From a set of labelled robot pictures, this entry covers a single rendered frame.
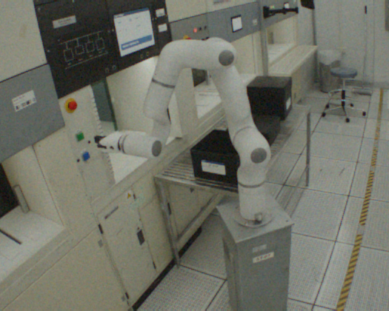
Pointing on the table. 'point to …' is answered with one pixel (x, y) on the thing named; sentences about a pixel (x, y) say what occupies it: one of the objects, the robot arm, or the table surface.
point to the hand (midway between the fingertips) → (98, 139)
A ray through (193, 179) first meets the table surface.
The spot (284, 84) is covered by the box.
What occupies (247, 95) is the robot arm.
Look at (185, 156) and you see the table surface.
